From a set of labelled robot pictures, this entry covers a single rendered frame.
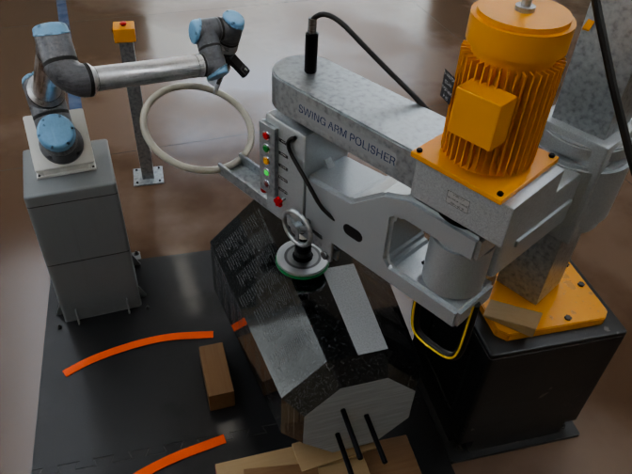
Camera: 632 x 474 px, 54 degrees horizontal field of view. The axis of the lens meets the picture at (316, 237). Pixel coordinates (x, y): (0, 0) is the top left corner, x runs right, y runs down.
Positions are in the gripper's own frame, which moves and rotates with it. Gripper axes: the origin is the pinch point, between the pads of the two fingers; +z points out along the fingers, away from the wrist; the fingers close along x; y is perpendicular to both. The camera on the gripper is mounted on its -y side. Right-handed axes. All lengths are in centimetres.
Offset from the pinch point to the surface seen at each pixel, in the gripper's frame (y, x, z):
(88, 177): 40, 41, 50
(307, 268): -65, 66, 6
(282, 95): -30, 54, -61
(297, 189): -47, 65, -35
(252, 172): -28.9, 35.2, 3.8
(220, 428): -63, 113, 88
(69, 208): 42, 56, 58
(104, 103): 110, -126, 203
